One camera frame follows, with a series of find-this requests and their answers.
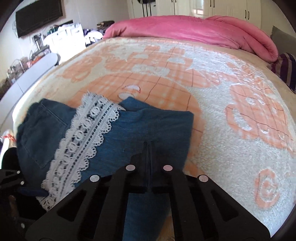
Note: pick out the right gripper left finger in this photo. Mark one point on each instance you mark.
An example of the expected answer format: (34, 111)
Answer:
(95, 210)

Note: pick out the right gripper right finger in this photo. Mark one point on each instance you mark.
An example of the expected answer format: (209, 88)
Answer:
(200, 209)

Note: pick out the blue denim lace-trimmed pants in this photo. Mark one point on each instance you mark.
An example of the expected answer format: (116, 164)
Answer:
(59, 147)

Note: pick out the orange white fleece blanket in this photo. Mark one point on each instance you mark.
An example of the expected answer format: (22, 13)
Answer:
(243, 135)

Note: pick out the beige bed sheet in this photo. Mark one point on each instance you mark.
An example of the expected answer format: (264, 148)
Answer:
(286, 94)

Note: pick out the purple striped pillow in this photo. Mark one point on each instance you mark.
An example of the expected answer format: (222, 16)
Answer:
(284, 68)

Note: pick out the white drawer cabinet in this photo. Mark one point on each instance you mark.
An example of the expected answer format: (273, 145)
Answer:
(66, 42)

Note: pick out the clothes heap beside cabinet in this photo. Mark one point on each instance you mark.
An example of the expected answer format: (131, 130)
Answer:
(95, 35)

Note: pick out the pink comforter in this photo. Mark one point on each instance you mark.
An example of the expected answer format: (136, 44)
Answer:
(223, 31)

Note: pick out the grey quilted headboard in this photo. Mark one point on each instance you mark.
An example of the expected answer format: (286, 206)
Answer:
(284, 42)

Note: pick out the white wardrobe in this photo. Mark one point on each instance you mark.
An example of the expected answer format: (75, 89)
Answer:
(246, 10)

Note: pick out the black wall television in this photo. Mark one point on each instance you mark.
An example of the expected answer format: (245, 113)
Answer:
(36, 15)

